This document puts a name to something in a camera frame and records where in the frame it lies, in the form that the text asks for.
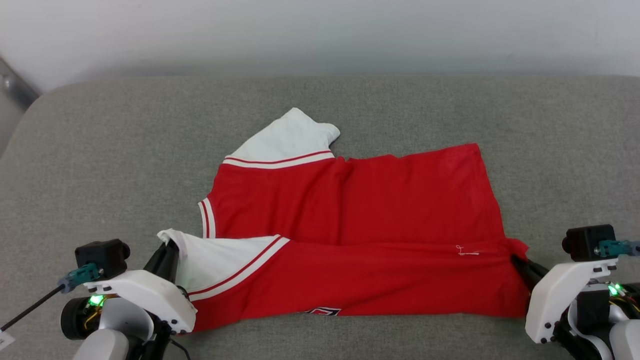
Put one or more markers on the grey metal pole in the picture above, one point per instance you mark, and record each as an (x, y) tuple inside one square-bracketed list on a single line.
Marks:
[(15, 85)]

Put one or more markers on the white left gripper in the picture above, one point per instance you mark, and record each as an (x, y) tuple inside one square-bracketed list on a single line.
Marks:
[(150, 295)]

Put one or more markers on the red and white garment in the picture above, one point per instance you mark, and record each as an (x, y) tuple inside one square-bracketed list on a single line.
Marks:
[(375, 200)]

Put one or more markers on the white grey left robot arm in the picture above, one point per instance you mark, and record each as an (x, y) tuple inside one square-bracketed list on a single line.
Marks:
[(105, 347)]

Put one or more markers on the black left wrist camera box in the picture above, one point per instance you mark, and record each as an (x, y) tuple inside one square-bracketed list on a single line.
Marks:
[(102, 255)]

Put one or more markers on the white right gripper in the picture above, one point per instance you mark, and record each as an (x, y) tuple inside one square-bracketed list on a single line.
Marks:
[(550, 300)]

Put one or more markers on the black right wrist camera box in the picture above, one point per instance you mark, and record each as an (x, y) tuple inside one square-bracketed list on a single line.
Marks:
[(590, 242)]

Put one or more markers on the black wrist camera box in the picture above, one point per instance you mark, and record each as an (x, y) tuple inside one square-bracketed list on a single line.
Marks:
[(590, 242), (102, 255)]

